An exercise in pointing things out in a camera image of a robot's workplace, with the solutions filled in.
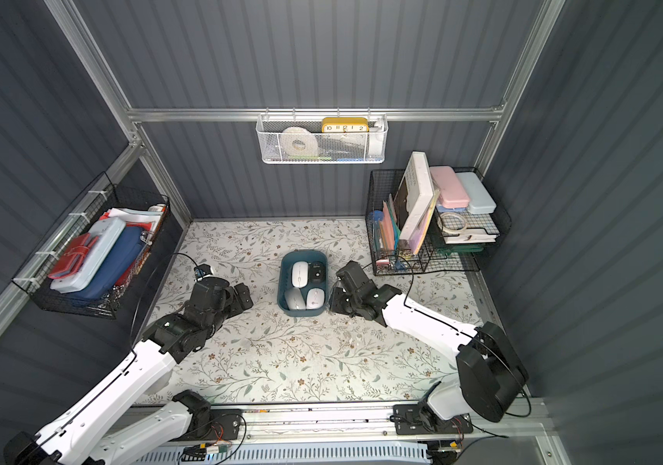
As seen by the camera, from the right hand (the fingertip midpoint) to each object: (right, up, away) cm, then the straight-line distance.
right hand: (340, 306), depth 84 cm
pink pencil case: (+37, +35, +11) cm, 53 cm away
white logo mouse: (-8, 0, +10) cm, 13 cm away
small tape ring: (+34, +23, +5) cm, 41 cm away
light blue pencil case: (+46, +32, +10) cm, 57 cm away
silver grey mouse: (-15, 0, +10) cm, 18 cm away
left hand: (-29, +5, -7) cm, 30 cm away
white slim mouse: (-14, +8, +15) cm, 22 cm away
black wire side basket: (-64, +31, -7) cm, 72 cm away
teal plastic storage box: (-19, +5, +16) cm, 26 cm away
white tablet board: (+23, +32, -3) cm, 40 cm away
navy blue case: (-53, +13, -17) cm, 58 cm away
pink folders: (+19, +24, +27) cm, 41 cm away
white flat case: (-57, +21, -15) cm, 62 cm away
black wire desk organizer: (+33, +16, +12) cm, 38 cm away
